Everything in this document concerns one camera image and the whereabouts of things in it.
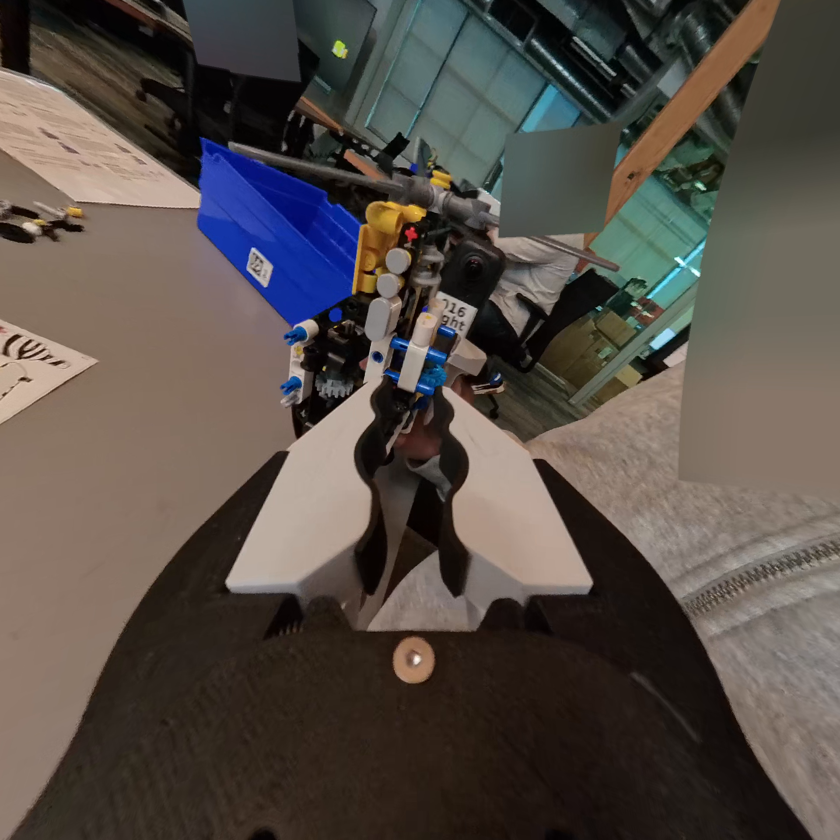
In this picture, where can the lego helicopter model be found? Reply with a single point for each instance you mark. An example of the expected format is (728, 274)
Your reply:
(380, 229)

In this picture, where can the stack of cardboard boxes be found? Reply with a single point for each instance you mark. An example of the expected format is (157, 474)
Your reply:
(590, 348)

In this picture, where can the black monitor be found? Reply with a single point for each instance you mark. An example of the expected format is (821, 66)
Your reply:
(354, 26)

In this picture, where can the pile of black yellow lego pieces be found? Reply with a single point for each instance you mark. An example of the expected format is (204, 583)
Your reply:
(39, 226)

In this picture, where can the black office chair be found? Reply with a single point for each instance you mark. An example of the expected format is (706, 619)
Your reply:
(577, 308)

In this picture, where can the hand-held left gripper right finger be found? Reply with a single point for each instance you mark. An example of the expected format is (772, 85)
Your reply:
(525, 525)

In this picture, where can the person's right hand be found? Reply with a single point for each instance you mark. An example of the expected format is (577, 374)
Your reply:
(420, 449)

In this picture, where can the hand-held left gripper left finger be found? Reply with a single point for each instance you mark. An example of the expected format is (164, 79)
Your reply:
(295, 525)

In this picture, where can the printed white paper sheet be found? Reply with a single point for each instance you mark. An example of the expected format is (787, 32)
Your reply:
(65, 144)

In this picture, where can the zebra striped sticker sheet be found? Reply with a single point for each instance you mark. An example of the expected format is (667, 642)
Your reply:
(33, 374)

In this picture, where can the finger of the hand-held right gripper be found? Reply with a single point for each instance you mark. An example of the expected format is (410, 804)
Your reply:
(467, 359)

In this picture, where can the grey zip hoodie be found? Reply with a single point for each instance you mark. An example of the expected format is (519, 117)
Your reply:
(722, 590)

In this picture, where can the person's right forearm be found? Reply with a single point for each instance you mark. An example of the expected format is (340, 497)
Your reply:
(430, 478)

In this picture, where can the blue plastic bin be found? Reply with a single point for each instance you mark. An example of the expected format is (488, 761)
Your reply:
(262, 216)

